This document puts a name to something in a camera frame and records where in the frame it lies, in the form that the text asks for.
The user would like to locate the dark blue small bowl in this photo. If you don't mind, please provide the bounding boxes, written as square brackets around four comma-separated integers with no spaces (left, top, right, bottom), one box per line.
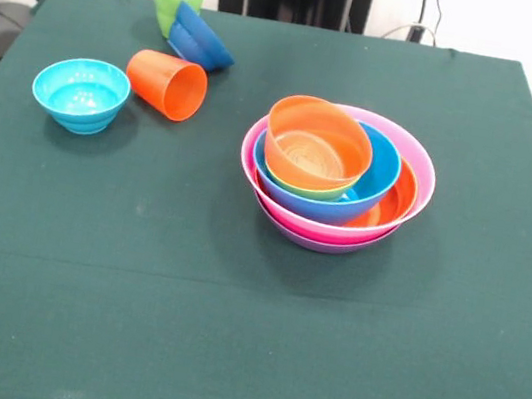
[162,0,244,77]

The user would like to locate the orange plastic cup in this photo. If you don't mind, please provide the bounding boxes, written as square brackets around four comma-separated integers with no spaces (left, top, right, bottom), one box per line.
[119,45,213,127]

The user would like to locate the light blue small bowl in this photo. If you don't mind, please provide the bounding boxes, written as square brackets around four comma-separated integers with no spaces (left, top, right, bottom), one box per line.
[25,50,136,143]

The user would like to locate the orange small bowl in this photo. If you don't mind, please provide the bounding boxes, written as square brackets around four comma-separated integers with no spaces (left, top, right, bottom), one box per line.
[257,89,382,200]

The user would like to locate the green small bowl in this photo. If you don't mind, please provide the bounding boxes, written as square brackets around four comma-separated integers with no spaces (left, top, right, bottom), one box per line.
[262,161,360,207]

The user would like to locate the black power plug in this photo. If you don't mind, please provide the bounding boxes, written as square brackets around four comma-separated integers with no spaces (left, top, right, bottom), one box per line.
[406,22,427,44]

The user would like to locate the blue medium bowl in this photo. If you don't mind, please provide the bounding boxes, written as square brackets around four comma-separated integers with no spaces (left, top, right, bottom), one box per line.
[243,105,409,235]

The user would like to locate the pink large bowl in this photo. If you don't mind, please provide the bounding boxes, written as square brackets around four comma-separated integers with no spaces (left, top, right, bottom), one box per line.
[228,89,447,259]

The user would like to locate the orange medium bowl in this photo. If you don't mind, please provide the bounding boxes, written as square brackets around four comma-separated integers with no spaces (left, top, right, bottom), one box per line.
[344,150,424,240]

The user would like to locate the dark green tablecloth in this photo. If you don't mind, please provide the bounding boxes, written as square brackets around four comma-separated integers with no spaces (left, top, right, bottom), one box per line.
[0,0,532,399]

